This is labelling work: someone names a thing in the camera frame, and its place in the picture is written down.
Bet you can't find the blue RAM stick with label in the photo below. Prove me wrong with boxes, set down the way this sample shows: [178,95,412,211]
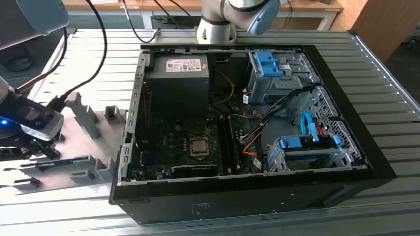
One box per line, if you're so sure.
[35,159,68,172]

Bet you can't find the black graphics card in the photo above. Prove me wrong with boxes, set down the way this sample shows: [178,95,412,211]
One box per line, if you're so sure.
[170,164,219,178]

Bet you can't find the blue SATA cable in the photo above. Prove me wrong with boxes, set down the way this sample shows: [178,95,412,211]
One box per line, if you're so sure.
[300,112,322,143]

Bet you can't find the green motherboard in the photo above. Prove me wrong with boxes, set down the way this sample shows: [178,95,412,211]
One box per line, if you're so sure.
[131,115,263,180]

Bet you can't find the silver CPU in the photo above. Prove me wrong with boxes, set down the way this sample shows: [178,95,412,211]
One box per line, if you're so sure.
[191,140,211,154]

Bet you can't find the grey metal drive cage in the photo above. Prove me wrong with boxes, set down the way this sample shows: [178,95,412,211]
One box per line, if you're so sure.
[248,50,322,106]

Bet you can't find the black disk in blue carrier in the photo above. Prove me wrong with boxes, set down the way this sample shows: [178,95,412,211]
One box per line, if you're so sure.
[278,135,342,151]

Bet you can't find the dark RAM stick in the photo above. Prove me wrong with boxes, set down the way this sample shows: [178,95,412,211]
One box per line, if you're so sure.
[228,120,240,170]

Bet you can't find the wooden cabinet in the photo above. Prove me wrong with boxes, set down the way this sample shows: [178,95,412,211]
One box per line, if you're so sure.
[330,0,420,63]

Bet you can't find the yellow wire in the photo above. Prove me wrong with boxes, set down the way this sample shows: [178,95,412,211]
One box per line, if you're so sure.
[210,70,236,107]

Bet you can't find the black PC case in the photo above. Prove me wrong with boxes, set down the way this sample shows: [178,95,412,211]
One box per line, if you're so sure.
[108,44,399,226]

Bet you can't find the grey parts rack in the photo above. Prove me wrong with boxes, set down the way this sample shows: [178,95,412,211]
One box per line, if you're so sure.
[0,92,130,195]

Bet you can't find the wooden desk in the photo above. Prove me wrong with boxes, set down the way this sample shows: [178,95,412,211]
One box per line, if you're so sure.
[62,0,344,31]

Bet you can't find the grey power supply unit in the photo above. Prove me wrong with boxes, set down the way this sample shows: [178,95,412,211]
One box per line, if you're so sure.
[144,54,211,118]

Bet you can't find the orange wires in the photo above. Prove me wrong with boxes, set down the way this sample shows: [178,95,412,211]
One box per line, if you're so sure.
[243,136,263,157]

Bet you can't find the blue plastic drive carrier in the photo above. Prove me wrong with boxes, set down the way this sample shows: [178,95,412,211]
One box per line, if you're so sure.
[254,50,284,78]

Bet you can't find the metal CPU socket cover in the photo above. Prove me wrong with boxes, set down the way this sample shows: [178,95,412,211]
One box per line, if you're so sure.
[186,134,214,160]

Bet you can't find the black chair base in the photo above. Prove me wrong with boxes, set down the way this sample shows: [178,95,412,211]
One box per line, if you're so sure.
[402,35,420,51]

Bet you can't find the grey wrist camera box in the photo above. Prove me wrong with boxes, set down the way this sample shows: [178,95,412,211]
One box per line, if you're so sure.
[19,108,66,141]

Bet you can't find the grey metal disk bay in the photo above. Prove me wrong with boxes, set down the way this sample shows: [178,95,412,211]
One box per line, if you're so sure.
[264,144,351,173]

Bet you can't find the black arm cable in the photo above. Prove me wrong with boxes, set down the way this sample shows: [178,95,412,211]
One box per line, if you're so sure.
[64,0,110,99]
[48,26,71,111]

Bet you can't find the perforated metal drive cage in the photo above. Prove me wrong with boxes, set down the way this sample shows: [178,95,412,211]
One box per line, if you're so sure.
[286,86,371,170]

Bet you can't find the black RAM slot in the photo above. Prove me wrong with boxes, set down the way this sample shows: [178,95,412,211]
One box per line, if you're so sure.
[218,117,231,173]

